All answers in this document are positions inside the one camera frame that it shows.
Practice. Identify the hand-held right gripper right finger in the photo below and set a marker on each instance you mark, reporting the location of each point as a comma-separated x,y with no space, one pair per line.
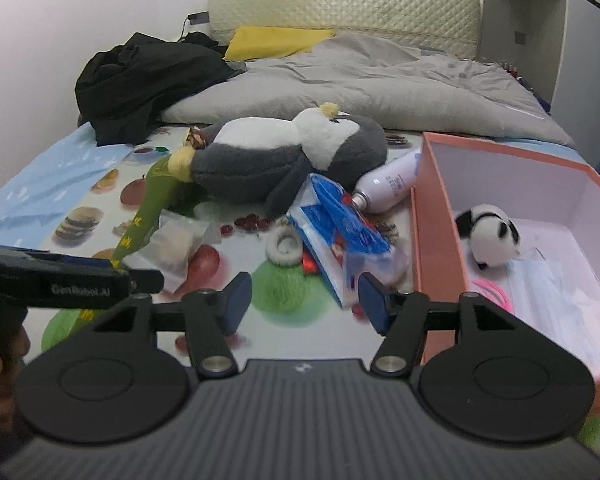
375,305

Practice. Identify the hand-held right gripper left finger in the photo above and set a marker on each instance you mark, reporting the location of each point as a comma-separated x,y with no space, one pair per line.
237,305

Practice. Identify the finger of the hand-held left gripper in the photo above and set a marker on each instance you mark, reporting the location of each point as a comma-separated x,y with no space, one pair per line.
147,281
80,261

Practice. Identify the white translucent plastic bag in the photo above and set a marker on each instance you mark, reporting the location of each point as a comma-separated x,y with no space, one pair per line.
172,245

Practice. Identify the orange cardboard box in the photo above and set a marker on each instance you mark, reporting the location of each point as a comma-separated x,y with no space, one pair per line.
435,240

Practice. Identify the blue plastic packet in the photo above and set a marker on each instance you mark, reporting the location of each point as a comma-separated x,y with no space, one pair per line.
340,220

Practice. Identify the panda plush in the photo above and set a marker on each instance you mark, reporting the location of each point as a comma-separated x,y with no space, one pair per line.
485,240

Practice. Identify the white face masks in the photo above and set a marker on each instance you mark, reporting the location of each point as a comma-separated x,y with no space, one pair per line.
545,300

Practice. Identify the green sash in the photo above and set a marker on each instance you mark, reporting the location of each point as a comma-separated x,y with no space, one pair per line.
155,195

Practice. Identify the white spray bottle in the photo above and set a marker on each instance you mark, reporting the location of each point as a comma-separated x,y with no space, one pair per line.
385,182

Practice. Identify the grey white penguin plush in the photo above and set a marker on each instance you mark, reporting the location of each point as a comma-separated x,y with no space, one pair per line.
260,160

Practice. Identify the black clothing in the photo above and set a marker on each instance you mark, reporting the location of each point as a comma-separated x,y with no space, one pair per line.
140,85

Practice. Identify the grey duvet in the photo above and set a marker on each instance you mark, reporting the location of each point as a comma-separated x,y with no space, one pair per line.
380,85

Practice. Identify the dark cloth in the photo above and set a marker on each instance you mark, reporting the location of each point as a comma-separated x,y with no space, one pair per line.
202,40

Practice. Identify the yellow pillow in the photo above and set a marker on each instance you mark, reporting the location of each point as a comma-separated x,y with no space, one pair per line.
275,42

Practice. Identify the black power adapter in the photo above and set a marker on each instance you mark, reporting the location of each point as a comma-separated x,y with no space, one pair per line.
199,17

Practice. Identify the row of cosmetic bottles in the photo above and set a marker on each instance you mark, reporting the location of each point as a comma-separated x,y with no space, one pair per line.
515,72

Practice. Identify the cream quilted headboard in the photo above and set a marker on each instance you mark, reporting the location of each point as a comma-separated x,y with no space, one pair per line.
355,10

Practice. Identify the white cabinet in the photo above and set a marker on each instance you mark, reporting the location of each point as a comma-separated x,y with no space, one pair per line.
580,60

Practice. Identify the wall socket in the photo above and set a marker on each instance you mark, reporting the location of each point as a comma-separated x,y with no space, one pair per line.
520,37

